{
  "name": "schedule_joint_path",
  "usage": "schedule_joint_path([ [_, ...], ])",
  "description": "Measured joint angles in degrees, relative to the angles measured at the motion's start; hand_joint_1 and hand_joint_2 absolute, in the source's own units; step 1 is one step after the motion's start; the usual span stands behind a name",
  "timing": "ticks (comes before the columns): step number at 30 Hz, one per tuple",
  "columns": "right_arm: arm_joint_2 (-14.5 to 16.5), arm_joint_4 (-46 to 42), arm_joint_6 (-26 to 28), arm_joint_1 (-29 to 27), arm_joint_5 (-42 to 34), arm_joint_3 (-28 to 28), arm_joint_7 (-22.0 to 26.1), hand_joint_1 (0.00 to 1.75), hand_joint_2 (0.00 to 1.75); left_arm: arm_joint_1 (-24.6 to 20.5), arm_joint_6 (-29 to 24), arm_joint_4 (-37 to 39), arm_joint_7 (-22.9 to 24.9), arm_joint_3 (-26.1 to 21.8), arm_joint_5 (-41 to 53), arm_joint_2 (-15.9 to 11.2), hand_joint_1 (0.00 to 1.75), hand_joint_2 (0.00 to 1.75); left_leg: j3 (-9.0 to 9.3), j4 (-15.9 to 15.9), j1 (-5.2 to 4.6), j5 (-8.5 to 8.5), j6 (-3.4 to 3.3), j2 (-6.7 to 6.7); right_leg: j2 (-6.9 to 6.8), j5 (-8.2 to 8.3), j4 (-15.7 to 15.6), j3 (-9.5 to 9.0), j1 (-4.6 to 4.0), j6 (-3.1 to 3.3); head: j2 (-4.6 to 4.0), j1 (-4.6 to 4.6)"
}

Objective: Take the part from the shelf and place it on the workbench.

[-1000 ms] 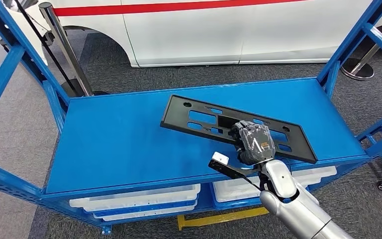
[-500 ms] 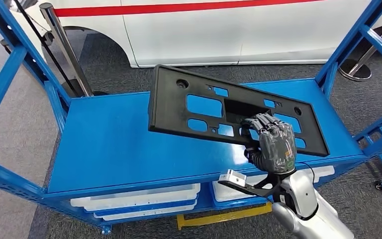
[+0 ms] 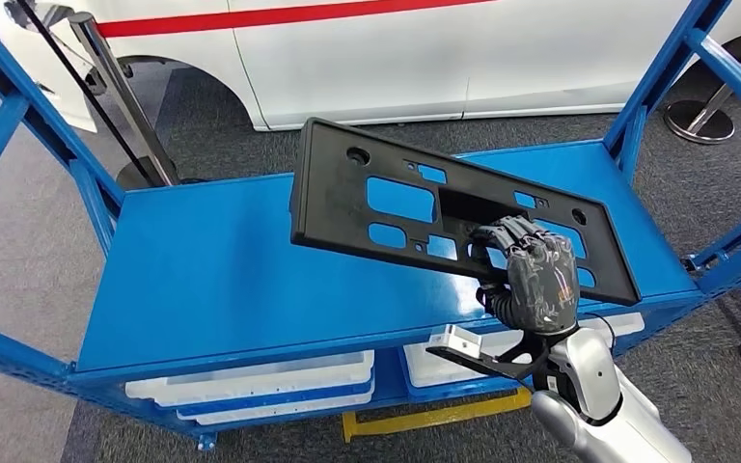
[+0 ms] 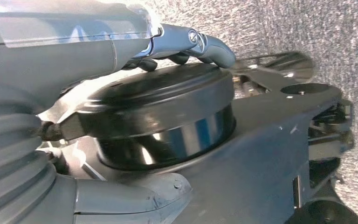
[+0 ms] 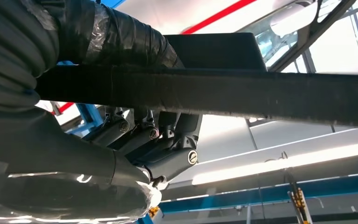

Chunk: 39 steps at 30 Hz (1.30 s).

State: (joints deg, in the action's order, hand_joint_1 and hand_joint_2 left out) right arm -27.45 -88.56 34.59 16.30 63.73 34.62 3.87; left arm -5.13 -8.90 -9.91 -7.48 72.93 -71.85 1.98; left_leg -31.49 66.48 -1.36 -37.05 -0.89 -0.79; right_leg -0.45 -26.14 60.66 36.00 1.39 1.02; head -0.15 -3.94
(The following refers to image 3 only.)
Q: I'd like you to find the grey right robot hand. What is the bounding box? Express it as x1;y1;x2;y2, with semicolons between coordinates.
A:
469;215;582;337

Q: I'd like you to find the black plastic panel part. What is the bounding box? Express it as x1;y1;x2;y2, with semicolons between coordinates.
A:
288;117;643;307

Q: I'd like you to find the blue metal shelf rack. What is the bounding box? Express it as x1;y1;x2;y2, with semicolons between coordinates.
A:
0;0;741;451

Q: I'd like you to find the yellow floor tape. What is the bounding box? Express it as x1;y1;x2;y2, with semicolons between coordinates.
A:
342;386;534;444

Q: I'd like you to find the white car red stripe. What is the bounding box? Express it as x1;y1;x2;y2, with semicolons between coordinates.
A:
0;0;741;133

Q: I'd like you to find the black barrier belt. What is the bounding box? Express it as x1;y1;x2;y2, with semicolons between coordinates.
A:
15;0;157;188

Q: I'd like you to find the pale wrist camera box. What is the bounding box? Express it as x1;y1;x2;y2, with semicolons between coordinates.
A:
430;324;481;356

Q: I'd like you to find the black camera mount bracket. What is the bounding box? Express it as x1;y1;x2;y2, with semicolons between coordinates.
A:
425;332;554;383

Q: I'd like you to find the chrome stanchion post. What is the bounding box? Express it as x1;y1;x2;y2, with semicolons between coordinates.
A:
69;11;183;191
663;15;741;145

